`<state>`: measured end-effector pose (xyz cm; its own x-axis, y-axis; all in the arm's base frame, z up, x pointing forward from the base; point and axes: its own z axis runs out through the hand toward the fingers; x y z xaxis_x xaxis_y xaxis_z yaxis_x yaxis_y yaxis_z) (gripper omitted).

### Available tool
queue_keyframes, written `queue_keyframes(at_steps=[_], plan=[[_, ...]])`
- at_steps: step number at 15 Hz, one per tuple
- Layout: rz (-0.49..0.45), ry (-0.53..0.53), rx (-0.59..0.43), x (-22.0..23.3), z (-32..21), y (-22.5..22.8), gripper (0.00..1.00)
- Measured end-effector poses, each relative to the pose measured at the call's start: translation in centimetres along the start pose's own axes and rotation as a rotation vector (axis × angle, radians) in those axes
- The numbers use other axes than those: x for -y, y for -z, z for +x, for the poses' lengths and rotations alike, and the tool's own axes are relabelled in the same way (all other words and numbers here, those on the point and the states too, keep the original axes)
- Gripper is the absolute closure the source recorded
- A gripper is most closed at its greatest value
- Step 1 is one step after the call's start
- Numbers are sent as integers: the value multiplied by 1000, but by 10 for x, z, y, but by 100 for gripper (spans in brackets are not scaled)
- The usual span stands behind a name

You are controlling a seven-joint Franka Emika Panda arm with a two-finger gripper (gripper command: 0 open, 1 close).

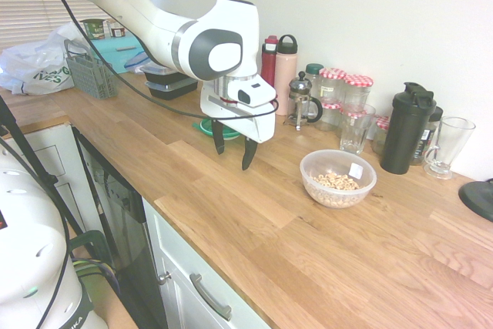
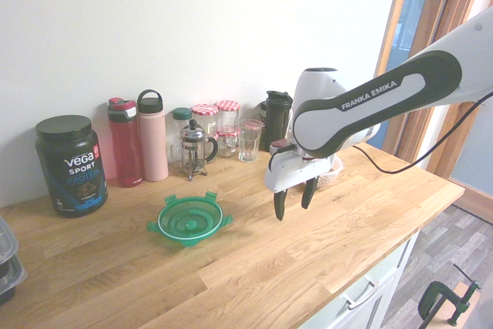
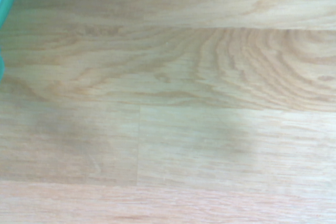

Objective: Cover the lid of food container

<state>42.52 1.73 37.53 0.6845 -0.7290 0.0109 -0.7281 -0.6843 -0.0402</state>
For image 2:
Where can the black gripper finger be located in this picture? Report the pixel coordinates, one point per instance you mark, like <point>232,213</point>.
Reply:
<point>309,194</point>
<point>280,205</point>

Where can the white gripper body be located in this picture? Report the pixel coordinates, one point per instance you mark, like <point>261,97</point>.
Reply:
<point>292,173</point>

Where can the green round container lid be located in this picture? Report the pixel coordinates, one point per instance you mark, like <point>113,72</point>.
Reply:
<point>188,221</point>

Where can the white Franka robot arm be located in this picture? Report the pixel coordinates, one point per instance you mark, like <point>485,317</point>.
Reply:
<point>385,94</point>

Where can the clear plastic food bowl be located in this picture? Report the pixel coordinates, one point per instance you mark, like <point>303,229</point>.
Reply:
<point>336,169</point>

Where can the small jar red gingham lid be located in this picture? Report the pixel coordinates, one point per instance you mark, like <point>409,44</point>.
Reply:
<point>252,124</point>
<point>228,144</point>

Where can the glass jar red gingham lid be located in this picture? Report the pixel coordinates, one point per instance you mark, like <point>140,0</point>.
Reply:
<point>228,113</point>
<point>205,115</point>

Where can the glass jar green lid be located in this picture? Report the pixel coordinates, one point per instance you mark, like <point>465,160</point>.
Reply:
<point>181,117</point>

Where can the black takeaway container clear lid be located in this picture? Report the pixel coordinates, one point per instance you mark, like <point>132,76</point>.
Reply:
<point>9,279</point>
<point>7,240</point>

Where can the clear drinking glass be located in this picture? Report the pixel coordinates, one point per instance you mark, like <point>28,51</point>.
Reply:
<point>250,146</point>

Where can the black shaker bottle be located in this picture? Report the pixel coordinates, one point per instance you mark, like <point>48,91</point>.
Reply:
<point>275,121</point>

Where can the glass French press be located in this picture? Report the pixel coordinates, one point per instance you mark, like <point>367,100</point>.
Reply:
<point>194,152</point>

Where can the white kitchen cabinet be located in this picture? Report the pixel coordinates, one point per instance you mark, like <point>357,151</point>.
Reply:
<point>400,259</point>

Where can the pink insulated bottle black cap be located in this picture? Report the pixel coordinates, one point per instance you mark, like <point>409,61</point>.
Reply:
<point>154,144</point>

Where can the green metal clamp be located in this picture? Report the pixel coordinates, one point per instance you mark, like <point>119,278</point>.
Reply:
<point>435,298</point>

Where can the red water bottle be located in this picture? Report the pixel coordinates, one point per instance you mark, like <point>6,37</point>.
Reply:
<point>125,144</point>

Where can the black Vega protein tub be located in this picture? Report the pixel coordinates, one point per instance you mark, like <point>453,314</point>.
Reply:
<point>73,167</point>

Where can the wooden door frame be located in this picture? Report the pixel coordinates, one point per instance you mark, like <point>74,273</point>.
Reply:
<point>443,17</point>

